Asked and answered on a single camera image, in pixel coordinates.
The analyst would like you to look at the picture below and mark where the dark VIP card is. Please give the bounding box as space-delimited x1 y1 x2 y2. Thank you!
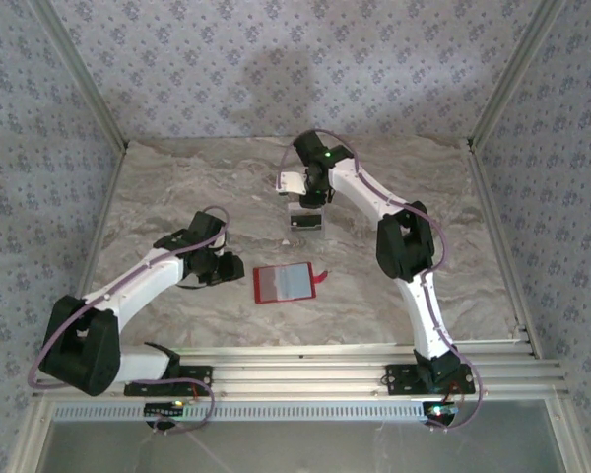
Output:
293 213 324 232

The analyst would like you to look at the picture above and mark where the white VIP card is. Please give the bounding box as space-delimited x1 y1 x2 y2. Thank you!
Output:
275 170 307 195

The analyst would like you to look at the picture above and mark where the red leather card holder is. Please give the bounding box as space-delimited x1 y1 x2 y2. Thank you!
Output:
252 261 329 306

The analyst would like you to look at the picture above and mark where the clear acrylic card stand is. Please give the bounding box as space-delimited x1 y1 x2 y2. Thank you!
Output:
287 200 328 239

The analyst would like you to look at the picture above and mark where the grey metal sheet panel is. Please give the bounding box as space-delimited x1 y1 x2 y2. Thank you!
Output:
42 398 568 473

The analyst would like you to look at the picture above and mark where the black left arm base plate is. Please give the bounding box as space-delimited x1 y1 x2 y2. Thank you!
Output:
123 363 215 398

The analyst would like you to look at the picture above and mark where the aluminium mounting rail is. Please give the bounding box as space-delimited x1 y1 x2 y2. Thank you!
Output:
32 343 570 401

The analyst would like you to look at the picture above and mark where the grey slotted cable duct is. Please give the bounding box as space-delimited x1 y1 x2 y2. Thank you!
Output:
51 399 427 424

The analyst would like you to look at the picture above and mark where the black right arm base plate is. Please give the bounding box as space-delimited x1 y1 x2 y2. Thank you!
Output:
384 363 477 396

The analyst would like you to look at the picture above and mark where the aluminium frame post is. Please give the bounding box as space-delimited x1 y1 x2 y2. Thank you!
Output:
28 0 130 152
466 0 568 152

